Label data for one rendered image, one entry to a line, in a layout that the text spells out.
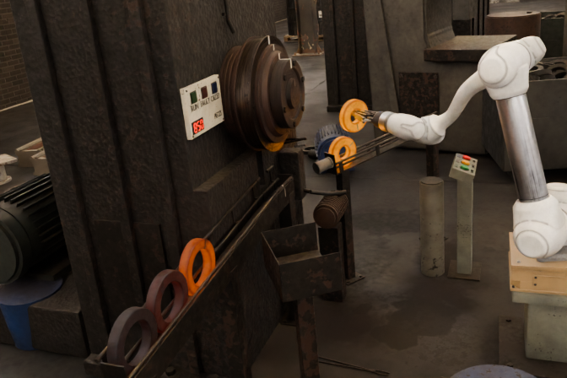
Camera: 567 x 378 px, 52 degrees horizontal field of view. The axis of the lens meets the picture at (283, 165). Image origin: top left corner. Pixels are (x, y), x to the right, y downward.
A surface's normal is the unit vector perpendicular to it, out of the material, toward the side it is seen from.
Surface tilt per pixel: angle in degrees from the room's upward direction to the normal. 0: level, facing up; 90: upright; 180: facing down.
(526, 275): 90
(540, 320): 90
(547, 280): 90
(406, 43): 90
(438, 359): 0
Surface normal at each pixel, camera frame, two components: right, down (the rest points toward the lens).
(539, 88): -0.09, 0.33
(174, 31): 0.93, 0.03
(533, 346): -0.32, 0.33
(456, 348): -0.09, -0.94
